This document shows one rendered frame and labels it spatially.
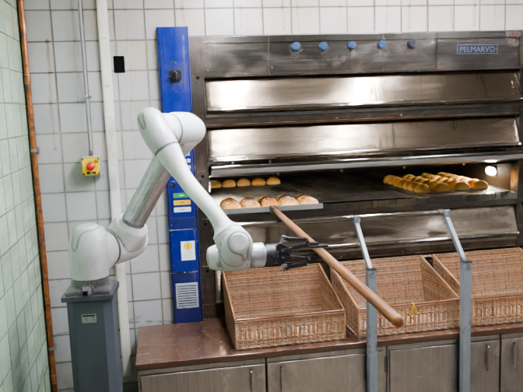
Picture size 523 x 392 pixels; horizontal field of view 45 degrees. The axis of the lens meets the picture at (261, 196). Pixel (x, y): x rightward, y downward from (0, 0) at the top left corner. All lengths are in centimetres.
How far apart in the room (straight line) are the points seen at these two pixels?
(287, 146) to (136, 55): 92
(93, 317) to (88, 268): 20
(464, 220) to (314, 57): 129
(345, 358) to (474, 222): 121
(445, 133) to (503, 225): 66
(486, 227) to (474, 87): 81
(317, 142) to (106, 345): 157
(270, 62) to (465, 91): 112
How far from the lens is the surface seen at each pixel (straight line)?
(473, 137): 379
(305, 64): 347
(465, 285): 322
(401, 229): 368
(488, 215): 392
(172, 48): 334
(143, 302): 351
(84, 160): 331
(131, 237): 273
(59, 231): 345
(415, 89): 365
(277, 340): 311
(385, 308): 168
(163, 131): 236
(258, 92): 340
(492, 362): 350
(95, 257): 264
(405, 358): 328
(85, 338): 272
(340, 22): 353
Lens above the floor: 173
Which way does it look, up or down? 8 degrees down
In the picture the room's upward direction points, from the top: 2 degrees counter-clockwise
